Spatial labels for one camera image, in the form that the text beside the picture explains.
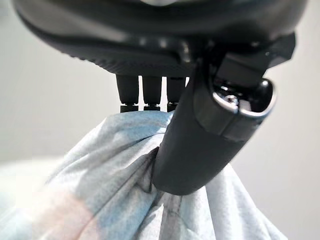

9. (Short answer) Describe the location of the light blue white garment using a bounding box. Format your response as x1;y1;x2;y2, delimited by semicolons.
0;109;288;240

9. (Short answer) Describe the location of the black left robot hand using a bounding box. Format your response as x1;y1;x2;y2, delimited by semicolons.
10;0;309;196

